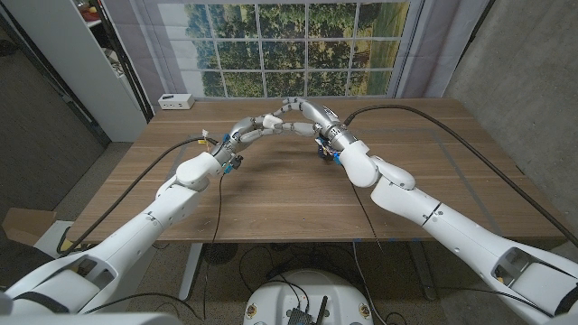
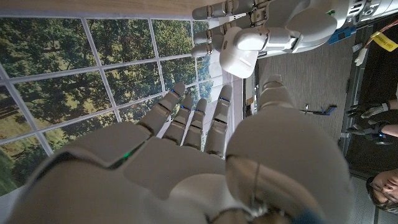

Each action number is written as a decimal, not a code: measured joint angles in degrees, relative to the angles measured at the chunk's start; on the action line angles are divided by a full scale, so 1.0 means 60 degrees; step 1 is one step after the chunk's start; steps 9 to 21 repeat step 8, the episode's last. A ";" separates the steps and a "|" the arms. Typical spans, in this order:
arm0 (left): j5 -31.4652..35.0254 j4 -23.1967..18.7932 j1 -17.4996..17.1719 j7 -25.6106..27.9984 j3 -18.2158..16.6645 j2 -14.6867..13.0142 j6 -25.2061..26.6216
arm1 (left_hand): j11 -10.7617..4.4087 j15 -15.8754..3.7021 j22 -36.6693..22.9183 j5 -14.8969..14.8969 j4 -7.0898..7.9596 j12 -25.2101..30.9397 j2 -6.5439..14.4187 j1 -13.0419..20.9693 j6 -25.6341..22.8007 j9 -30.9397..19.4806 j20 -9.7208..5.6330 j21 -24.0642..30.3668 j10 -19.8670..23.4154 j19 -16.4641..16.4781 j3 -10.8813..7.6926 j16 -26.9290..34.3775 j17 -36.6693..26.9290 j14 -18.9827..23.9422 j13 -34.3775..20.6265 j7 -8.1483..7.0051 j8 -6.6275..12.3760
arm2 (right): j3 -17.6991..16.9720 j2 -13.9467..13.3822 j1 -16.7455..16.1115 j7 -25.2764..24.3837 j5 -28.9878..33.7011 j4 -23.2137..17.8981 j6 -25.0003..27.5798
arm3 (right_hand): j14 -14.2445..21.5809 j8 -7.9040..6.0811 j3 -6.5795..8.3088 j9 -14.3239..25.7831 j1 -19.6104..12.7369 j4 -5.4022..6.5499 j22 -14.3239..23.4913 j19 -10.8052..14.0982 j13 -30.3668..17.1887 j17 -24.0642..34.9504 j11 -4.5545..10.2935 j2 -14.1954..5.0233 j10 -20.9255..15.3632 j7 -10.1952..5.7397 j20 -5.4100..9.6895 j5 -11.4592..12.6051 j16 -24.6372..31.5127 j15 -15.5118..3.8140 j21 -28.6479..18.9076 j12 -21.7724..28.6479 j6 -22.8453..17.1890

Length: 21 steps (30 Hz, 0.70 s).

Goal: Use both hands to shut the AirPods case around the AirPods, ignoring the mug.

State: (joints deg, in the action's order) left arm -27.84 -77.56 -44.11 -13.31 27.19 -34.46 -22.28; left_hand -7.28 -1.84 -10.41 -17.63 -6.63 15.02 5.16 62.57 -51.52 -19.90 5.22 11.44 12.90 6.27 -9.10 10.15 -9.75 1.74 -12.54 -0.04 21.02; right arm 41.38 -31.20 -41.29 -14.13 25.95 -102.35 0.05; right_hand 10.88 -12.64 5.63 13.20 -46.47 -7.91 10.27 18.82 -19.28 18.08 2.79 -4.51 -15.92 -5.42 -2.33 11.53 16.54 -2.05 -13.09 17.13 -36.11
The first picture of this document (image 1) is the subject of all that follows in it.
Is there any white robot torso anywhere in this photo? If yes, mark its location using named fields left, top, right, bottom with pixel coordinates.
left=243, top=269, right=375, bottom=325

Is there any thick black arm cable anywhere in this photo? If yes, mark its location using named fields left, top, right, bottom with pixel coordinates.
left=56, top=136, right=220, bottom=256
left=343, top=104, right=578, bottom=248

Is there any white power strip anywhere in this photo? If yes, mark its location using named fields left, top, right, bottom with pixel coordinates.
left=157, top=93, right=196, bottom=111

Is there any black device on torso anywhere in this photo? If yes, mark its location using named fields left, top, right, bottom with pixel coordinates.
left=286, top=295, right=330, bottom=325

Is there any white cabinet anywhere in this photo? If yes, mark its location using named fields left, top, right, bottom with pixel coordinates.
left=0, top=0, right=150, bottom=144

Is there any printed window backdrop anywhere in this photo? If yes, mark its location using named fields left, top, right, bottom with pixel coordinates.
left=101, top=0, right=491, bottom=100

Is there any black backdrop stand pole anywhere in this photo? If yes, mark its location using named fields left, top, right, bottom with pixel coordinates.
left=94, top=0, right=155, bottom=123

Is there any brown cardboard box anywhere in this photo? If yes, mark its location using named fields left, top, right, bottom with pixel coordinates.
left=2, top=207, right=58, bottom=245

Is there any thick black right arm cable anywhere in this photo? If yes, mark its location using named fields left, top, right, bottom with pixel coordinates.
left=343, top=104, right=578, bottom=248

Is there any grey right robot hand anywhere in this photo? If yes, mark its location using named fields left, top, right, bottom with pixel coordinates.
left=274, top=96, right=343, bottom=138

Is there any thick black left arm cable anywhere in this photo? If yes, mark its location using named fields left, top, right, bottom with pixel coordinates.
left=56, top=136, right=220, bottom=256

